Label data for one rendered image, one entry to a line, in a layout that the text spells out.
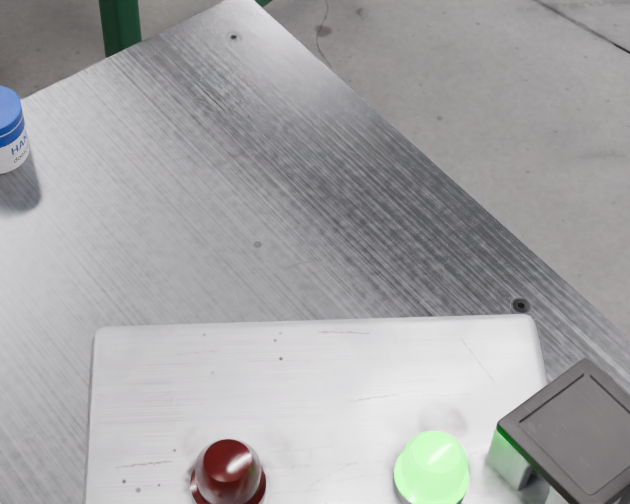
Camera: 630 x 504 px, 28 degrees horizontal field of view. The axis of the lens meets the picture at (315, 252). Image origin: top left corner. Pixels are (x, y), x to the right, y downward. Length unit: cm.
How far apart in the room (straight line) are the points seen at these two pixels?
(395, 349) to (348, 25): 235
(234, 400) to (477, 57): 234
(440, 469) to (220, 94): 108
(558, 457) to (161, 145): 103
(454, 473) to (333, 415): 5
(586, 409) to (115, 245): 93
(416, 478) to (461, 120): 222
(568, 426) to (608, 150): 221
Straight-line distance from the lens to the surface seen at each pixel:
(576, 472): 43
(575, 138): 264
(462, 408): 46
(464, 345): 48
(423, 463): 42
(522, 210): 248
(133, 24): 227
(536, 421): 44
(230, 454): 42
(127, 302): 128
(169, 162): 139
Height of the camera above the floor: 187
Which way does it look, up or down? 52 degrees down
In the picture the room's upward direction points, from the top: 4 degrees clockwise
